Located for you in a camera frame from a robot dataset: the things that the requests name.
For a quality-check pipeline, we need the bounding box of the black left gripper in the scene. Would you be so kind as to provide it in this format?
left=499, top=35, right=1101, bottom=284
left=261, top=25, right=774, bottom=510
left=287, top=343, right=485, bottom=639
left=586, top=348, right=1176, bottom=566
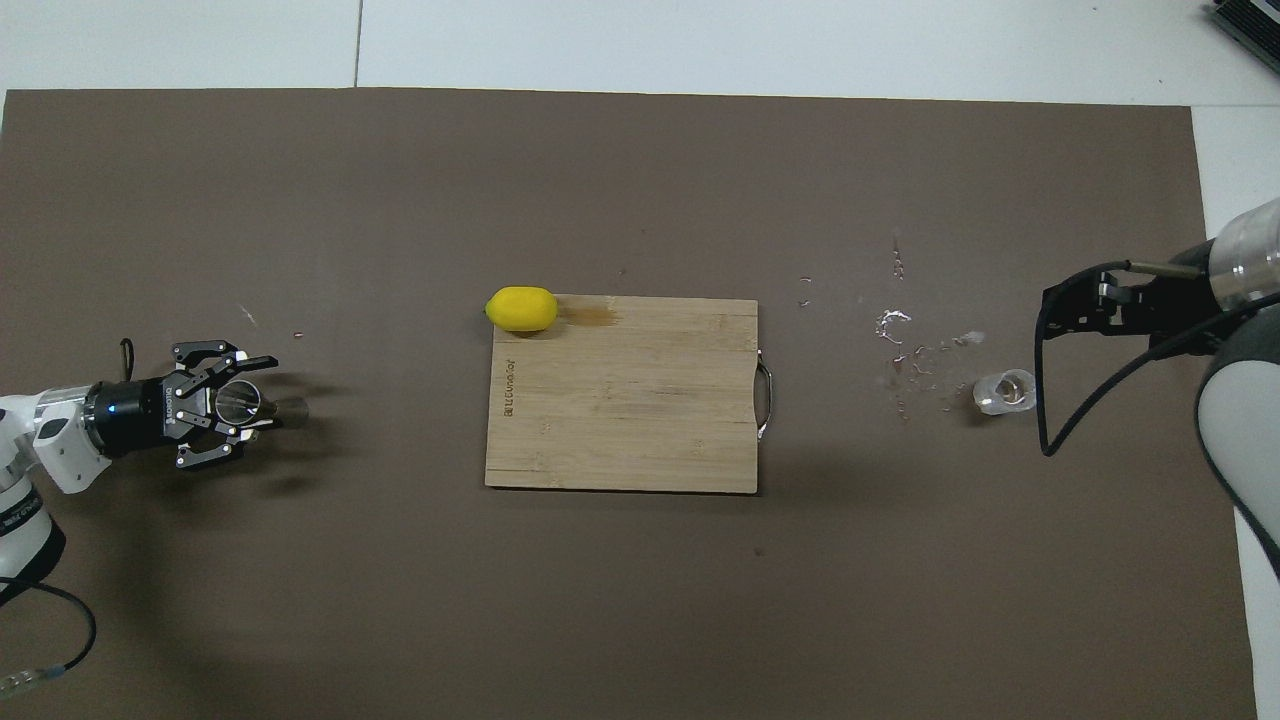
left=85, top=340, right=279, bottom=471

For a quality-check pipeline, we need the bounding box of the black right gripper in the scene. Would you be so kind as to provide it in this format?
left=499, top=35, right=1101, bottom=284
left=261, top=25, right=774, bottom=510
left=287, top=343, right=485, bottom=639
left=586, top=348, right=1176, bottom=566
left=1042, top=270, right=1216, bottom=339

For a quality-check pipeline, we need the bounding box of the clear glass cup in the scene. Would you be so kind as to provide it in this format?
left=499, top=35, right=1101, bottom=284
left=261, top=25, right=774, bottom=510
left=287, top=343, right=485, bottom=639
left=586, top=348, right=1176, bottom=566
left=972, top=368, right=1038, bottom=416

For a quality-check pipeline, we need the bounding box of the yellow lemon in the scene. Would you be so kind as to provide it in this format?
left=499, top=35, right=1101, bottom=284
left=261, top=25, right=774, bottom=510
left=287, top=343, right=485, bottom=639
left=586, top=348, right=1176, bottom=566
left=485, top=286, right=559, bottom=333

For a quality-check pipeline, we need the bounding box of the grey ribbed device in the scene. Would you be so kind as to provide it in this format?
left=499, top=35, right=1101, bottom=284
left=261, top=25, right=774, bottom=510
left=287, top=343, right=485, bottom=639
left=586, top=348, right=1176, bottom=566
left=1205, top=0, right=1280, bottom=76

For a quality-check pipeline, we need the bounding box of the wooden cutting board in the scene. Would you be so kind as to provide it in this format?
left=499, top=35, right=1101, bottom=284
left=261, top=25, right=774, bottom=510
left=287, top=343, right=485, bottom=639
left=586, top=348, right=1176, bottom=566
left=484, top=295, right=774, bottom=494

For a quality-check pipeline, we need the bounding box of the brown table mat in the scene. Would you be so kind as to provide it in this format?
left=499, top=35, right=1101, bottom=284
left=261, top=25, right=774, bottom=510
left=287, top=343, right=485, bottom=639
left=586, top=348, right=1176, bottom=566
left=0, top=88, right=1259, bottom=720

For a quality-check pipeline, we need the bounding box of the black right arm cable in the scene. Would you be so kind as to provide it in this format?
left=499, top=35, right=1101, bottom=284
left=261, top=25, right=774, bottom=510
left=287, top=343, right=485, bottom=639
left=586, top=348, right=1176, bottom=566
left=1033, top=260, right=1280, bottom=458

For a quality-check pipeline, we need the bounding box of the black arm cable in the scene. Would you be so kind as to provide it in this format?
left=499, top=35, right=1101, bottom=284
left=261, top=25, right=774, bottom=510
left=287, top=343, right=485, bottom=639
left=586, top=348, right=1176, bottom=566
left=1033, top=260, right=1280, bottom=458
left=0, top=338, right=136, bottom=696

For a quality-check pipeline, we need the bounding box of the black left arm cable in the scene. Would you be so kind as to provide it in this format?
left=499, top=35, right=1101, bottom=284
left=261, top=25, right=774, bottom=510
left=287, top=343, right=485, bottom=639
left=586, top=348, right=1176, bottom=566
left=0, top=338, right=136, bottom=696

